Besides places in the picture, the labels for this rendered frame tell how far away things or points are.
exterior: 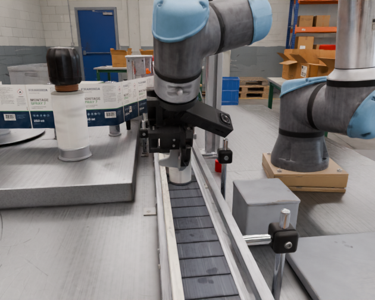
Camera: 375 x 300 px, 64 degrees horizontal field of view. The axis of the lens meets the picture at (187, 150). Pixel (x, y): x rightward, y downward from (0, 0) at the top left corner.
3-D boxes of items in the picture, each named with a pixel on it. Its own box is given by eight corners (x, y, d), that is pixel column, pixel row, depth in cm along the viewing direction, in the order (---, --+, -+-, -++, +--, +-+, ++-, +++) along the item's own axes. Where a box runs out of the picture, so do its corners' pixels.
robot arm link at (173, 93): (197, 56, 50) (205, 86, 45) (196, 79, 54) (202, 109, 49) (152, 56, 50) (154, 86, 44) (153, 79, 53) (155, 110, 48)
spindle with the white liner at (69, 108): (63, 152, 91) (49, 46, 81) (94, 150, 92) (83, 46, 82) (55, 162, 82) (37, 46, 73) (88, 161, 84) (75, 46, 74)
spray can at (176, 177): (168, 177, 73) (166, 91, 67) (190, 175, 74) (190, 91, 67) (169, 186, 69) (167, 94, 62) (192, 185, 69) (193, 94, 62)
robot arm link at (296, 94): (299, 121, 89) (302, 73, 85) (341, 129, 78) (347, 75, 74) (268, 127, 83) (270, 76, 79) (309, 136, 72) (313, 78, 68)
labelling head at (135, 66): (130, 113, 142) (126, 56, 134) (157, 112, 144) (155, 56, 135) (128, 119, 129) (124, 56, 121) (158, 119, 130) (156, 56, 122)
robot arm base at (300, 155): (264, 155, 91) (266, 122, 88) (315, 153, 91) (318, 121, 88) (279, 173, 77) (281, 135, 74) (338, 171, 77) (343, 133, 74)
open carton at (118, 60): (108, 67, 621) (106, 48, 609) (116, 66, 666) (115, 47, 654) (127, 67, 616) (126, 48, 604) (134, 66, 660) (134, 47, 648)
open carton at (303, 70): (284, 85, 331) (288, 49, 319) (327, 85, 330) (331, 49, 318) (296, 90, 295) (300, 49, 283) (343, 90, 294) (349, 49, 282)
